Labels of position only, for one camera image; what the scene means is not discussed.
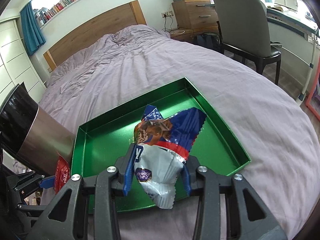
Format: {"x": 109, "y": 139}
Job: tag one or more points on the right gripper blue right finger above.
{"x": 186, "y": 180}

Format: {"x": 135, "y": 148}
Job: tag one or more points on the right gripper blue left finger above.
{"x": 129, "y": 169}

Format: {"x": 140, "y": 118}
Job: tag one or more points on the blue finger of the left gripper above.
{"x": 47, "y": 182}

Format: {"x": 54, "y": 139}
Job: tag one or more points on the red snack packet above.
{"x": 62, "y": 174}

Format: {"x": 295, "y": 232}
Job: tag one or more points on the blue white snack bag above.
{"x": 162, "y": 149}

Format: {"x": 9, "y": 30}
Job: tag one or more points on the green metal tray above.
{"x": 102, "y": 140}

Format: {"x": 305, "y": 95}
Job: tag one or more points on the black copper electric kettle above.
{"x": 31, "y": 136}

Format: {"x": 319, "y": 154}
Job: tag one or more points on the purple bed duvet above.
{"x": 278, "y": 136}

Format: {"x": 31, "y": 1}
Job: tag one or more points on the white wardrobe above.
{"x": 16, "y": 67}

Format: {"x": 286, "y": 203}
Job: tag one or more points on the teal curtain left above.
{"x": 33, "y": 37}

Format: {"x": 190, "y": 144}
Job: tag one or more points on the wooden drawer cabinet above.
{"x": 194, "y": 14}

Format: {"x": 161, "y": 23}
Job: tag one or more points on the wooden headboard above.
{"x": 88, "y": 33}

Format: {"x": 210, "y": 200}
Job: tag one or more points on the grey office chair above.
{"x": 243, "y": 30}

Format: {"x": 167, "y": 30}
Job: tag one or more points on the white desk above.
{"x": 300, "y": 40}

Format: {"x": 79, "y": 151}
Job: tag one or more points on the wall power socket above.
{"x": 167, "y": 14}

